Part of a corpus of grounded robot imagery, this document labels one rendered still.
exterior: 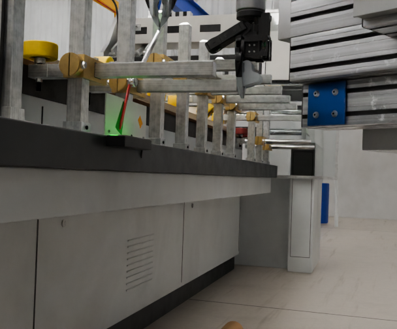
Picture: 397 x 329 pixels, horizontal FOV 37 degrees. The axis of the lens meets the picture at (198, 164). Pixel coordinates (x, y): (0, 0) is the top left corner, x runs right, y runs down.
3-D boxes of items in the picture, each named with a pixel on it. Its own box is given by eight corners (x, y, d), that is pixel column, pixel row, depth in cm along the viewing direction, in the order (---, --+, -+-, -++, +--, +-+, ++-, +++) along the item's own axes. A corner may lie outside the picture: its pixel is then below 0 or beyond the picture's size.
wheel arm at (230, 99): (290, 104, 246) (290, 94, 246) (289, 102, 242) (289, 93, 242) (176, 104, 260) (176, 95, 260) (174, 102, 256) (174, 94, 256)
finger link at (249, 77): (258, 96, 143) (260, 59, 143) (234, 96, 145) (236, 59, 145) (260, 98, 146) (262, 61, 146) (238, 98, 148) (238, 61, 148)
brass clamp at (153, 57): (177, 77, 184) (177, 61, 184) (162, 69, 171) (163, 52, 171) (158, 78, 186) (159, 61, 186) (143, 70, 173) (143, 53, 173)
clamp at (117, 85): (145, 98, 160) (146, 79, 160) (126, 91, 147) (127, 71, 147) (127, 98, 161) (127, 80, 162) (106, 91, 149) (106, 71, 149)
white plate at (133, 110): (146, 142, 161) (147, 106, 161) (106, 136, 136) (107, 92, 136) (144, 142, 161) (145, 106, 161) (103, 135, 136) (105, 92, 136)
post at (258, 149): (262, 164, 345) (264, 82, 346) (260, 164, 342) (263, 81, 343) (256, 164, 346) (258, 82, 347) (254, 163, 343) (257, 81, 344)
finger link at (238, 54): (240, 76, 143) (241, 40, 143) (234, 76, 144) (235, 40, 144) (244, 79, 148) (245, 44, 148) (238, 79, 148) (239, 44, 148)
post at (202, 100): (206, 166, 225) (210, 41, 226) (203, 166, 222) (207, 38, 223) (197, 166, 226) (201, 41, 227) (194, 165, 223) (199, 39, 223)
